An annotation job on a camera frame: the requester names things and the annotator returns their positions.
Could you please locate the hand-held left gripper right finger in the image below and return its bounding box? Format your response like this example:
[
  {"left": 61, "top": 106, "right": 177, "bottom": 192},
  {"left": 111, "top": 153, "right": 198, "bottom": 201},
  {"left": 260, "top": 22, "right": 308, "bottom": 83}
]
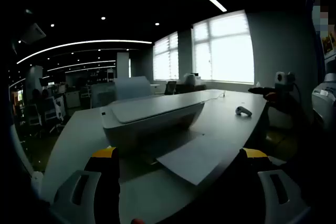
[{"left": 239, "top": 147, "right": 314, "bottom": 224}]

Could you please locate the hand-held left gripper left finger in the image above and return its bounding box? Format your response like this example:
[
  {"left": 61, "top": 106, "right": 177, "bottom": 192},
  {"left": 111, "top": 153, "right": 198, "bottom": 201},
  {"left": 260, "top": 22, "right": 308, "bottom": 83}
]
[{"left": 51, "top": 146, "right": 121, "bottom": 224}]

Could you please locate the white paper sheet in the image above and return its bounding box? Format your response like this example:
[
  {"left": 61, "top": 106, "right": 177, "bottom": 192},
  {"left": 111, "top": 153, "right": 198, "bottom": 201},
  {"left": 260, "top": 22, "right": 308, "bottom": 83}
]
[{"left": 156, "top": 132, "right": 229, "bottom": 186}]

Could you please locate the white printer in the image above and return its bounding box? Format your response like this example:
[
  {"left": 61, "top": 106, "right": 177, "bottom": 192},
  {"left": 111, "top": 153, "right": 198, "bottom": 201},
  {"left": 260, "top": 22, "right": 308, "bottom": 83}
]
[{"left": 101, "top": 93, "right": 207, "bottom": 166}]

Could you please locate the white handheld controller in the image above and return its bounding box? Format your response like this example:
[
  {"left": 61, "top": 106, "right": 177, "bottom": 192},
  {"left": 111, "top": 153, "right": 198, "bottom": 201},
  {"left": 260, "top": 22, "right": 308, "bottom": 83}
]
[{"left": 235, "top": 106, "right": 253, "bottom": 118}]

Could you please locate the wide window with blinds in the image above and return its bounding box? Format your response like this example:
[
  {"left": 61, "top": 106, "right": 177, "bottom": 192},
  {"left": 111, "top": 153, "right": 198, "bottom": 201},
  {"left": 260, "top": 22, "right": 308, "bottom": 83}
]
[{"left": 192, "top": 9, "right": 255, "bottom": 84}]

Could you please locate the white machine by window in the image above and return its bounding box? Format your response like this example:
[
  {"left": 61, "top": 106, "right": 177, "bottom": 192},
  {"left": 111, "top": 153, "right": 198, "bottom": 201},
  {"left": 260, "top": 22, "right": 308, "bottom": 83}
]
[{"left": 183, "top": 72, "right": 203, "bottom": 86}]

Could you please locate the mesh back office chair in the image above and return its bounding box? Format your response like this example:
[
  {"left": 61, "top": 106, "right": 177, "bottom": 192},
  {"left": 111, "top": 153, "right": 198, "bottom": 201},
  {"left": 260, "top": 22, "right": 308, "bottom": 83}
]
[{"left": 164, "top": 81, "right": 177, "bottom": 95}]

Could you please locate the white office chair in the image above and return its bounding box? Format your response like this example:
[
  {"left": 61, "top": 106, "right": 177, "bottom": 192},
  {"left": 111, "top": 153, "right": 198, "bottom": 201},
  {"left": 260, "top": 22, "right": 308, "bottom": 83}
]
[{"left": 43, "top": 95, "right": 65, "bottom": 133}]

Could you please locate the narrow window with blinds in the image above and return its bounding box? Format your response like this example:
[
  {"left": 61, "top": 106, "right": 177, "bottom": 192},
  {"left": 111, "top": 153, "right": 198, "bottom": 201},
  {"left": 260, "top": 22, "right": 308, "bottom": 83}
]
[{"left": 153, "top": 31, "right": 180, "bottom": 81}]

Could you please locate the thin cable with plug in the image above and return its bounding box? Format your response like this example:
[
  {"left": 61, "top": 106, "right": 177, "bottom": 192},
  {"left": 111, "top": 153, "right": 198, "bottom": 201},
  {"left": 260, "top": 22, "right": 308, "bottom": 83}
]
[{"left": 206, "top": 90, "right": 228, "bottom": 102}]

